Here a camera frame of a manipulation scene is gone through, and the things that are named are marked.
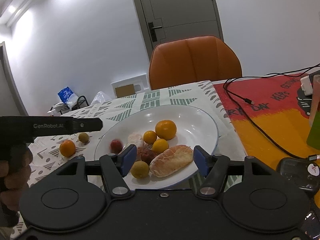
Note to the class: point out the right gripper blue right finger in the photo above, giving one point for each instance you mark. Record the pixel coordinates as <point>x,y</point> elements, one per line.
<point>214,169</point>

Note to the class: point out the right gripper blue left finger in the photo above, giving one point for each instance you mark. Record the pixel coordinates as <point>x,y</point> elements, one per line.
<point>114,168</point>

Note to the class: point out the dark red passion fruit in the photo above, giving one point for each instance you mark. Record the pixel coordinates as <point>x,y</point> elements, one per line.
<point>116,146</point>

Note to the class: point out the green-yellow fruit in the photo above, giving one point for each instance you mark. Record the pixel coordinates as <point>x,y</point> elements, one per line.
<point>140,170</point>
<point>83,138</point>

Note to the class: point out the small peeled pomelo piece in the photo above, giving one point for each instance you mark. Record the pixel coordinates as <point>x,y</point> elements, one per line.
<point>136,139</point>

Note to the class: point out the small yellow tangerine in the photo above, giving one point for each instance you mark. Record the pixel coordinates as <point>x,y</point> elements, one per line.
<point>159,146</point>
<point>150,137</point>

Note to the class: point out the large peeled pomelo piece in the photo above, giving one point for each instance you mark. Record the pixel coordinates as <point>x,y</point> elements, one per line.
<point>171,160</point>

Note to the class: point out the large back orange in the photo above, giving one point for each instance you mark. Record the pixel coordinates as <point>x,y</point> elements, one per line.
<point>67,148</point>

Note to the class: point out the large orange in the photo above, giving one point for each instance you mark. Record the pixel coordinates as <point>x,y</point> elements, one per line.
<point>166,129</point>
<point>67,148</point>

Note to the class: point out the large front orange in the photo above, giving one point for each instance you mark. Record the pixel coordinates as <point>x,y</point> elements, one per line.
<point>166,129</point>

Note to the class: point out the person's left hand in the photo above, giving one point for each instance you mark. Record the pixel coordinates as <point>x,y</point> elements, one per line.
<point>15,182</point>

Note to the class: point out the grey door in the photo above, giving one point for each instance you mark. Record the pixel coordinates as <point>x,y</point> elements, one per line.
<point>11,102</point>
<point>179,18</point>

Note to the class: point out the patterned white tablecloth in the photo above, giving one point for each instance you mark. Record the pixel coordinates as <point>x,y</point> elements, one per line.
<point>204,95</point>

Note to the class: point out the white ceramic plate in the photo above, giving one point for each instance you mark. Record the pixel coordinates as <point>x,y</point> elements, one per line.
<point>194,127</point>

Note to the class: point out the black metal shoe rack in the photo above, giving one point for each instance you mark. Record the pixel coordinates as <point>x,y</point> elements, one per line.
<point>60,108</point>

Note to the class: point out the blue and white plastic bag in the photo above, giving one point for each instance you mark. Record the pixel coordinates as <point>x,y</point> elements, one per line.
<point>68,97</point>

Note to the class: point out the translucent plastic bag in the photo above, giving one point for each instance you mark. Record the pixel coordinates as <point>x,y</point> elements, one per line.
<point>100,97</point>

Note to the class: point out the red and orange mat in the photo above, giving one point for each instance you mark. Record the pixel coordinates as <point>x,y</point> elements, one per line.
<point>280,108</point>

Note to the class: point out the green snack package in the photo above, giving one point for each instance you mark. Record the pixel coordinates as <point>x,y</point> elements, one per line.
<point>313,139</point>

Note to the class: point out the orange leather chair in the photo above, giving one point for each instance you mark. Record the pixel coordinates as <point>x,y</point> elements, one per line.
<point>192,60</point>

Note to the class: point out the white power adapter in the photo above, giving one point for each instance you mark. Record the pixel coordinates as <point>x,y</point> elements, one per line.
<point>306,85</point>

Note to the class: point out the white foam packaging frame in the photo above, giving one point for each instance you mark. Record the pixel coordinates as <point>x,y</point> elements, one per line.
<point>131,86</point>

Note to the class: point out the black door lock handle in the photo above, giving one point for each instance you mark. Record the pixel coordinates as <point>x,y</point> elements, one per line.
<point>152,31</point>

